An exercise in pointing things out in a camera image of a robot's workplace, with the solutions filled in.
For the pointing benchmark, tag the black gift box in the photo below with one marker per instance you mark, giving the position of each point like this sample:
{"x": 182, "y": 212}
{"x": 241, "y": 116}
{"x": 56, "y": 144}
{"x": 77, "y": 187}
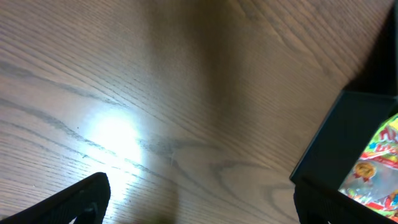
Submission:
{"x": 362, "y": 105}

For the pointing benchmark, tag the green Haribo candy bag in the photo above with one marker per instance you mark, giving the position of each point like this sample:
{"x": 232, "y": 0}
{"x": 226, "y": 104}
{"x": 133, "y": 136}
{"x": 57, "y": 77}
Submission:
{"x": 372, "y": 181}

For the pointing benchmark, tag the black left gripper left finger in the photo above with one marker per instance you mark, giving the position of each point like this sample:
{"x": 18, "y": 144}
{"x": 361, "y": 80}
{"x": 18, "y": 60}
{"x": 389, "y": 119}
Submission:
{"x": 83, "y": 202}

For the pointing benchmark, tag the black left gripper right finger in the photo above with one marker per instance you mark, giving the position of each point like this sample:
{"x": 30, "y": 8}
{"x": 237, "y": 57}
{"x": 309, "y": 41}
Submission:
{"x": 316, "y": 204}

